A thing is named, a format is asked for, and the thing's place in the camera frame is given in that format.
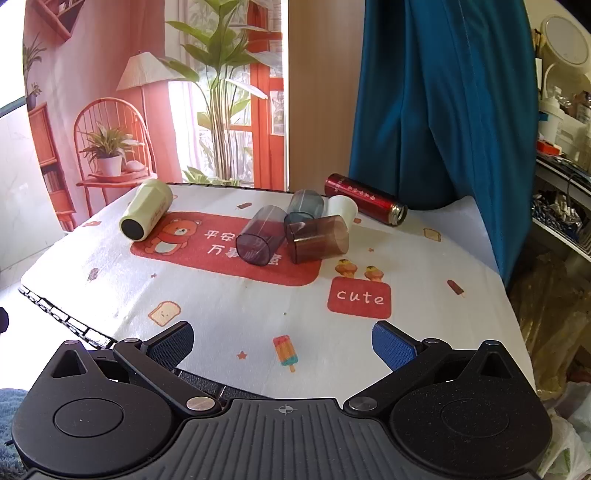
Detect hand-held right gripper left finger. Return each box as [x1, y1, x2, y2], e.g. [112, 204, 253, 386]
[28, 322, 221, 418]

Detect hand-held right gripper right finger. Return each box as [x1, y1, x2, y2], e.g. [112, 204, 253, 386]
[344, 320, 536, 418]

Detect brown translucent cup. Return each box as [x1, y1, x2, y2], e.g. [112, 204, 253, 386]
[285, 215, 350, 265]

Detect purple translucent cup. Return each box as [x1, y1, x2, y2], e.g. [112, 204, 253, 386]
[235, 206, 283, 267]

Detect pale green cup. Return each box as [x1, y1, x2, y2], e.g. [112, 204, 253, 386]
[119, 179, 174, 241]

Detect white paper cup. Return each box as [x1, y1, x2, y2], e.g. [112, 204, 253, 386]
[327, 195, 359, 222]

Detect blue-grey translucent cup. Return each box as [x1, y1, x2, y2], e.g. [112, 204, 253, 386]
[283, 189, 329, 232]

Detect printed white tablecloth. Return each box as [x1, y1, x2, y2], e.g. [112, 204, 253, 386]
[21, 184, 536, 409]

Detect red metal bottle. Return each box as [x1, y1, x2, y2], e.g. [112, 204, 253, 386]
[324, 174, 409, 225]

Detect yellowish plastic bag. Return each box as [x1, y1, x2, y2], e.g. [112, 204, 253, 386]
[508, 253, 591, 400]

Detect blue towel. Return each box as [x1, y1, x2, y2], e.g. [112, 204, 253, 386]
[0, 388, 34, 480]

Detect white plastic bag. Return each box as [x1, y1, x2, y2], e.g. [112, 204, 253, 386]
[542, 382, 591, 480]

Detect teal curtain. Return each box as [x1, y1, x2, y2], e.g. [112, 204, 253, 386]
[347, 0, 539, 289]

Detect white plastic bottle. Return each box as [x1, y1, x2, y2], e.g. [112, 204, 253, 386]
[538, 97, 565, 145]

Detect white round mirror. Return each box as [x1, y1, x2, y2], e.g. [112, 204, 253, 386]
[540, 14, 591, 71]

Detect cluttered wire shelf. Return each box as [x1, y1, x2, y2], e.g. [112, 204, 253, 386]
[530, 152, 591, 264]

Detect wall poster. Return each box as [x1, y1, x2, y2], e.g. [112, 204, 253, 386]
[22, 0, 283, 232]

